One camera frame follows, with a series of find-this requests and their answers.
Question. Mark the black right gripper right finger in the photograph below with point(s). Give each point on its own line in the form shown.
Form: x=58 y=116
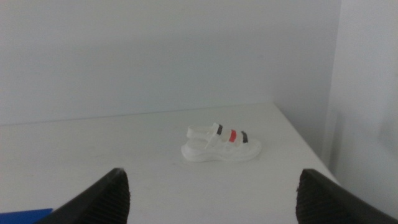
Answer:
x=323 y=205

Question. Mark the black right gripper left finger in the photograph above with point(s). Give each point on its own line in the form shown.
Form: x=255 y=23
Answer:
x=105 y=202

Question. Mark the blue rectangular mat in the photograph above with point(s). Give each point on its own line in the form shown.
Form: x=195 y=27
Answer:
x=21 y=217

